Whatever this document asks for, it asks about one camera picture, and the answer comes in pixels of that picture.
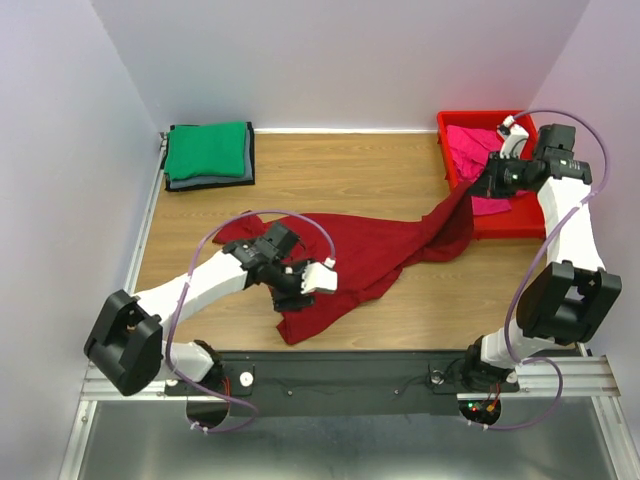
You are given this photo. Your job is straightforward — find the dark red t shirt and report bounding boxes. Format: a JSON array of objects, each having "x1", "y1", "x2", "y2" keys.
[{"x1": 213, "y1": 180, "x2": 476, "y2": 347}]

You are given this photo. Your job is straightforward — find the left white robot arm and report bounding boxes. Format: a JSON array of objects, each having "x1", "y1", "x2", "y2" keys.
[{"x1": 84, "y1": 223, "x2": 337, "y2": 396}]

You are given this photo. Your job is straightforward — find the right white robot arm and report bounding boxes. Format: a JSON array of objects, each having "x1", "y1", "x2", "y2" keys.
[{"x1": 460, "y1": 116, "x2": 622, "y2": 391}]

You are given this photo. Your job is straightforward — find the pink t shirt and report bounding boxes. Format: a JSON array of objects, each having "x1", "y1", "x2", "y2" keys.
[{"x1": 446, "y1": 125, "x2": 511, "y2": 217}]

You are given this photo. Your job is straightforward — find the red plastic bin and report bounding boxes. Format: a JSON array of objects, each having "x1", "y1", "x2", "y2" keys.
[{"x1": 436, "y1": 109, "x2": 545, "y2": 240}]

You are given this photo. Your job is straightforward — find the folded green t shirt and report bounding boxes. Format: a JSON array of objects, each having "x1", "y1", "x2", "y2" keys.
[{"x1": 164, "y1": 122, "x2": 247, "y2": 181}]

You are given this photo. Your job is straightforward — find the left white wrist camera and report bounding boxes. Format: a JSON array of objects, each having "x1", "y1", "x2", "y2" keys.
[{"x1": 301, "y1": 257, "x2": 338, "y2": 295}]

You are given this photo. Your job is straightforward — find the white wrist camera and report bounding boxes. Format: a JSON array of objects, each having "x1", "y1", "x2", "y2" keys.
[
  {"x1": 496, "y1": 115, "x2": 529, "y2": 159},
  {"x1": 301, "y1": 257, "x2": 338, "y2": 295}
]

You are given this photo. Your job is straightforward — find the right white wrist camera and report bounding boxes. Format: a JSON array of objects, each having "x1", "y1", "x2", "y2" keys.
[{"x1": 496, "y1": 115, "x2": 529, "y2": 159}]

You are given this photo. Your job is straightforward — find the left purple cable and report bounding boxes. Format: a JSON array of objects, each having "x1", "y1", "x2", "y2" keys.
[{"x1": 162, "y1": 209, "x2": 337, "y2": 435}]

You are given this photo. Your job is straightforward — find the aluminium rail frame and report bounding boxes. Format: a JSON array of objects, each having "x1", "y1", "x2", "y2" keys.
[{"x1": 73, "y1": 132, "x2": 639, "y2": 479}]

